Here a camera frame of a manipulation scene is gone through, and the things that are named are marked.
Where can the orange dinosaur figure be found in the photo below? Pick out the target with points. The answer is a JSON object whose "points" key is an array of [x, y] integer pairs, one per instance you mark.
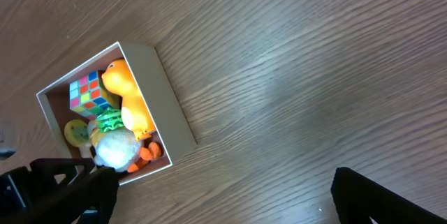
{"points": [[119, 80]]}

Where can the white duck plush toy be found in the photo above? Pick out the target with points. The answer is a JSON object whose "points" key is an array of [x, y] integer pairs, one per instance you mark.
{"points": [[120, 150]]}

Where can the multicoloured puzzle cube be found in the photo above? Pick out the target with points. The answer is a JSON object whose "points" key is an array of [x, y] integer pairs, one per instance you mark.
{"points": [[89, 97]]}

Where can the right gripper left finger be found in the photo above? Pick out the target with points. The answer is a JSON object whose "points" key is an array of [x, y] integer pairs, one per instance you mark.
{"points": [[91, 200]]}

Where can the white cardboard box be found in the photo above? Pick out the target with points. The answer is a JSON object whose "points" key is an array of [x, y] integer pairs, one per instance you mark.
{"points": [[172, 128]]}

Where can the yellow wooden rattle drum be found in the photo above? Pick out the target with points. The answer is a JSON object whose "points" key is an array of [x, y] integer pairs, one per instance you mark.
{"points": [[76, 134]]}

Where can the green plastic spinning top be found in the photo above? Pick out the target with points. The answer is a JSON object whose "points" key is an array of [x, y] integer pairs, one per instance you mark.
{"points": [[110, 119]]}

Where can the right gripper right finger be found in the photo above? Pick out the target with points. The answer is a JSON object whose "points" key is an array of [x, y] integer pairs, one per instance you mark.
{"points": [[358, 199]]}

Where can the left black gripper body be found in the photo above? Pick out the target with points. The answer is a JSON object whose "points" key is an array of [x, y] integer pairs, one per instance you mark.
{"points": [[22, 187]]}

